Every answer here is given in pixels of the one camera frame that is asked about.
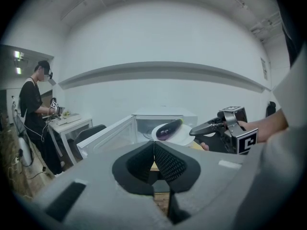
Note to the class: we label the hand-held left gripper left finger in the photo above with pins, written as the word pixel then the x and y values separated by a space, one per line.
pixel 120 170

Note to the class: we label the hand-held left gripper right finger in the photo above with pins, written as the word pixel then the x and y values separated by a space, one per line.
pixel 177 164

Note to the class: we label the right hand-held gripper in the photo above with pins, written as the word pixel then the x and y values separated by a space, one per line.
pixel 231 121

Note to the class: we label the dark purple eggplant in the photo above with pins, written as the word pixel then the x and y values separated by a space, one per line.
pixel 168 129

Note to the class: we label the white microwave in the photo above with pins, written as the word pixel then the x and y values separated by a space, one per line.
pixel 115 133

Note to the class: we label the person's right forearm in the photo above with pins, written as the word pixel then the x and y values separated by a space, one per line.
pixel 268 126

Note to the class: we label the person's right hand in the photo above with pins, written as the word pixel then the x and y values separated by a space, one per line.
pixel 241 126

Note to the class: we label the white round plate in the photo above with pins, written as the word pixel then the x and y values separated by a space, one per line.
pixel 183 135

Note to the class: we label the black chair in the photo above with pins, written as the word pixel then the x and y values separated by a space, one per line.
pixel 90 132

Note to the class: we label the white table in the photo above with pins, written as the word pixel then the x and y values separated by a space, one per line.
pixel 72 128

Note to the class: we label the white flat tray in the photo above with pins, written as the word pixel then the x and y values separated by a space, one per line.
pixel 69 118

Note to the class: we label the long white wall ledge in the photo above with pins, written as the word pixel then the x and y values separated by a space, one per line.
pixel 163 68

